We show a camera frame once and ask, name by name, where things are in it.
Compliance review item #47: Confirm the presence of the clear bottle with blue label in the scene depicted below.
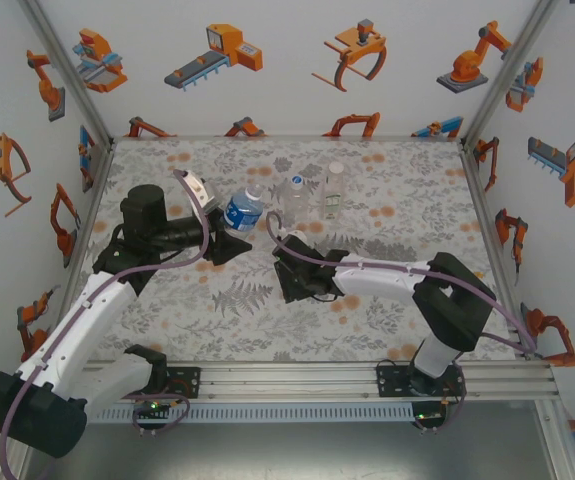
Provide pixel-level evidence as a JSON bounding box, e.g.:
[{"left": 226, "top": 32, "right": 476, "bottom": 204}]
[{"left": 222, "top": 183, "right": 267, "bottom": 235}]

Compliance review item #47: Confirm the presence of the plain clear plastic bottle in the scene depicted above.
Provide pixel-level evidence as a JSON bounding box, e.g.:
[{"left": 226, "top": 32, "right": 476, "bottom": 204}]
[{"left": 282, "top": 174, "right": 314, "bottom": 226}]

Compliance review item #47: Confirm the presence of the clear bottle with green label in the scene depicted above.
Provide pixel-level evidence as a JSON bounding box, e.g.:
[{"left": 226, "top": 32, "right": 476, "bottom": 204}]
[{"left": 322, "top": 162, "right": 349, "bottom": 221}]

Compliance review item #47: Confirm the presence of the floral patterned tablecloth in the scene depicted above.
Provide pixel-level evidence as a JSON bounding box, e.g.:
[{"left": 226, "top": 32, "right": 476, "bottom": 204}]
[{"left": 69, "top": 137, "right": 523, "bottom": 364}]

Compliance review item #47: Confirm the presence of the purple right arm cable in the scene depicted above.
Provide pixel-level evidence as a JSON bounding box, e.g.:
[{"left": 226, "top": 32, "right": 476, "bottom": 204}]
[{"left": 265, "top": 209, "right": 541, "bottom": 359}]

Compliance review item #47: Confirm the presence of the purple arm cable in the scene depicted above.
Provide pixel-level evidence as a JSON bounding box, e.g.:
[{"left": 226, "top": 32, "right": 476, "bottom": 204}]
[
  {"left": 265, "top": 209, "right": 541, "bottom": 359},
  {"left": 0, "top": 168, "right": 213, "bottom": 480}
]

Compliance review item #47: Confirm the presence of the aluminium table side rail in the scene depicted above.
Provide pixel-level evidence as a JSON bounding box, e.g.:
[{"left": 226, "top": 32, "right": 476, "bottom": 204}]
[
  {"left": 59, "top": 139, "right": 117, "bottom": 301},
  {"left": 459, "top": 142, "right": 548, "bottom": 361}
]

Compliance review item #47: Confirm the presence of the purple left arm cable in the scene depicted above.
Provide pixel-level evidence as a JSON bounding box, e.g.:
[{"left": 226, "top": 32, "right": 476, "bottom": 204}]
[{"left": 0, "top": 168, "right": 213, "bottom": 480}]

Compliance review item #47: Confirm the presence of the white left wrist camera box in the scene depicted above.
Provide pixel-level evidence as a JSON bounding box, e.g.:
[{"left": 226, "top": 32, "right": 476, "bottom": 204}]
[{"left": 184, "top": 170, "right": 223, "bottom": 216}]

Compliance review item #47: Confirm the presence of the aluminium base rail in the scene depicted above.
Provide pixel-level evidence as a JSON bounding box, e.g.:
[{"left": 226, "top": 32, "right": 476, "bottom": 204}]
[{"left": 74, "top": 360, "right": 556, "bottom": 403}]

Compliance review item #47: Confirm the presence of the slotted grey cable duct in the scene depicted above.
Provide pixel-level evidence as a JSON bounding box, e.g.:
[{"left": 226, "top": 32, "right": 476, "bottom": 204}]
[{"left": 84, "top": 402, "right": 416, "bottom": 425}]

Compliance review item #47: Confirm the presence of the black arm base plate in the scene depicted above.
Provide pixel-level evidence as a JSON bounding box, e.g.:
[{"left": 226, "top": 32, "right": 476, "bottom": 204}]
[
  {"left": 374, "top": 360, "right": 414, "bottom": 399},
  {"left": 165, "top": 366, "right": 203, "bottom": 400}
]

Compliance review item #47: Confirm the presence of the aluminium frame post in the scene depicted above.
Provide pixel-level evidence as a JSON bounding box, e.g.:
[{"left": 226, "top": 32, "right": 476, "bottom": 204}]
[
  {"left": 19, "top": 0, "right": 117, "bottom": 151},
  {"left": 459, "top": 0, "right": 561, "bottom": 149}
]

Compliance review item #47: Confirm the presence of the short purple cable loop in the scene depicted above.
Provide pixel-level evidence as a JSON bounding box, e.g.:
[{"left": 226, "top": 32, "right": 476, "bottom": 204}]
[
  {"left": 411, "top": 387, "right": 468, "bottom": 436},
  {"left": 130, "top": 396, "right": 191, "bottom": 440}
]

